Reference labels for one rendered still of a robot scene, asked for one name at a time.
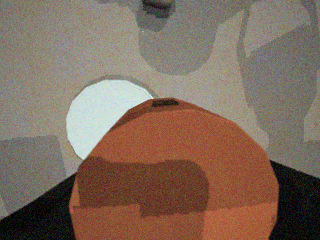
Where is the orange cylinder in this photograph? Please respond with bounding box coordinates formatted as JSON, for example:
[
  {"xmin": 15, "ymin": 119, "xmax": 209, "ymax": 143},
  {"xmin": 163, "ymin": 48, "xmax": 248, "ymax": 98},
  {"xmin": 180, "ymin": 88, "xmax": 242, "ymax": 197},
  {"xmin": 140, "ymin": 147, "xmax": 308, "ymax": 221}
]
[{"xmin": 68, "ymin": 97, "xmax": 279, "ymax": 240}]

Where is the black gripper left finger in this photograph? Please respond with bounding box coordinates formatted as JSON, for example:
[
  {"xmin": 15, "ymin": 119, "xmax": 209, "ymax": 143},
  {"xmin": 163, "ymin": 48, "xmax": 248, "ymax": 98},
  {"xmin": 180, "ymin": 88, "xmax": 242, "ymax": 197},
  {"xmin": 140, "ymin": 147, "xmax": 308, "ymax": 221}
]
[{"xmin": 0, "ymin": 172, "xmax": 77, "ymax": 240}]

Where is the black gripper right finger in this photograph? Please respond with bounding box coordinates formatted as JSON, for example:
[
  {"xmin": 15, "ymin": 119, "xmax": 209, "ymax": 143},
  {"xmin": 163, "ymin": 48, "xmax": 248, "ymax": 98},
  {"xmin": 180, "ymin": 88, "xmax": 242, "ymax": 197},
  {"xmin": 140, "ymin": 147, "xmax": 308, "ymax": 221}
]
[{"xmin": 268, "ymin": 159, "xmax": 320, "ymax": 240}]

